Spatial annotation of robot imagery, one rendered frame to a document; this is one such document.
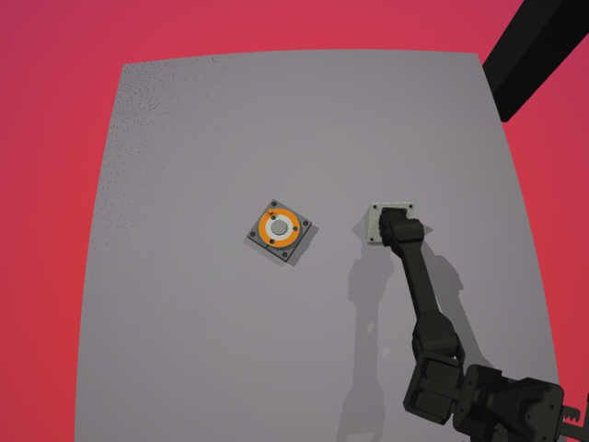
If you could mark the orange round plate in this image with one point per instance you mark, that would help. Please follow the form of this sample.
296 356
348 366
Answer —
285 239

